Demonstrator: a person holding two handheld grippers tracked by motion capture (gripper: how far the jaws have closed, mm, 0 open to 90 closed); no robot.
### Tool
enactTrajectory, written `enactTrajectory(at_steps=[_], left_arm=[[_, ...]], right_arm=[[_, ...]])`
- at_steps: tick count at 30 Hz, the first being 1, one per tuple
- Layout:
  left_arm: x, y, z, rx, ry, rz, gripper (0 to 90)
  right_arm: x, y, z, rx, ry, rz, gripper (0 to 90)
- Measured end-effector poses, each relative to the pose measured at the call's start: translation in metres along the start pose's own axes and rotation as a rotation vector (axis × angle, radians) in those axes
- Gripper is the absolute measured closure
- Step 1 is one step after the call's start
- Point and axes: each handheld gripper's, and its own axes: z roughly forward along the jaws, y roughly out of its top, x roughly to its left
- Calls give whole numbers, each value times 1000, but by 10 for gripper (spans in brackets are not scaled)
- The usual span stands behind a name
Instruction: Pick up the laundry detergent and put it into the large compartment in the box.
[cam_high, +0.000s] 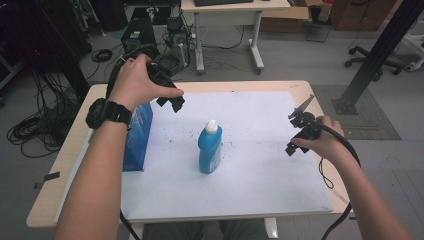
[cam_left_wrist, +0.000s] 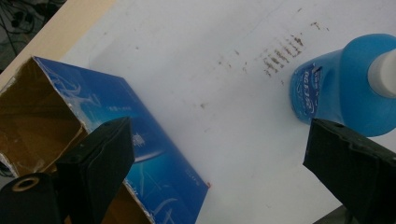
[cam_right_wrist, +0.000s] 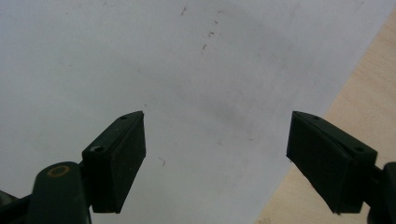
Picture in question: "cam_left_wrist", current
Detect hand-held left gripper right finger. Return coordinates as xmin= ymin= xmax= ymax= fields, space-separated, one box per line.
xmin=303 ymin=118 xmax=396 ymax=224

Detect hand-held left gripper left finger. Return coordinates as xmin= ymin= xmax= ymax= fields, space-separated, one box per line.
xmin=55 ymin=117 xmax=136 ymax=224

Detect blue cardboard box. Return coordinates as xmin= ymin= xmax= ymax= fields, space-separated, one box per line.
xmin=0 ymin=55 xmax=210 ymax=224

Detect blue liquid bottle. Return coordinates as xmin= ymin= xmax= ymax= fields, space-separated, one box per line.
xmin=289 ymin=33 xmax=396 ymax=138

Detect black cables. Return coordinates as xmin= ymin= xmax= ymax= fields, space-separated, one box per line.
xmin=0 ymin=0 xmax=66 ymax=74

